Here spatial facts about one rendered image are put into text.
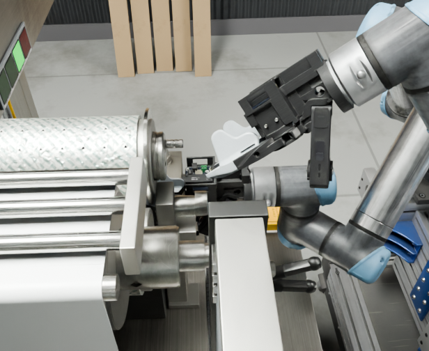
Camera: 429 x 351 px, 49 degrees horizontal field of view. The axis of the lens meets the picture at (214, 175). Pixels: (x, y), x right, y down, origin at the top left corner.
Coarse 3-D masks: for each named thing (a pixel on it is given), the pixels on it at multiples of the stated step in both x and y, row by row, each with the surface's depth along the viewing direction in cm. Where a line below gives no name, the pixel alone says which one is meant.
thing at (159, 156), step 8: (152, 136) 70; (160, 136) 70; (152, 144) 69; (160, 144) 69; (152, 152) 69; (160, 152) 69; (152, 160) 69; (160, 160) 69; (160, 168) 69; (160, 176) 71
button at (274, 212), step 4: (268, 208) 108; (272, 208) 108; (276, 208) 108; (268, 212) 107; (272, 212) 107; (276, 212) 107; (272, 216) 107; (276, 216) 107; (268, 220) 106; (272, 220) 106; (276, 220) 106; (268, 224) 105; (272, 224) 105; (276, 224) 105; (268, 228) 106; (272, 228) 106; (276, 228) 106
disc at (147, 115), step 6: (144, 114) 68; (150, 114) 73; (144, 120) 67; (144, 126) 66; (144, 132) 66; (144, 138) 65; (144, 144) 65; (144, 150) 65; (144, 156) 65; (144, 162) 65; (150, 192) 69; (150, 198) 69; (150, 204) 71
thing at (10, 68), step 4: (8, 60) 100; (12, 60) 102; (8, 64) 100; (12, 64) 102; (8, 68) 100; (12, 68) 102; (8, 72) 100; (12, 72) 102; (16, 72) 104; (8, 76) 100; (12, 76) 102; (16, 76) 104; (12, 80) 102; (12, 84) 102
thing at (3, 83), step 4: (4, 72) 98; (0, 76) 96; (4, 76) 98; (0, 80) 96; (4, 80) 98; (0, 84) 96; (4, 84) 98; (8, 84) 100; (0, 88) 95; (4, 88) 98; (8, 88) 100; (0, 92) 95; (4, 92) 97; (8, 92) 100; (4, 96) 97; (4, 100) 97
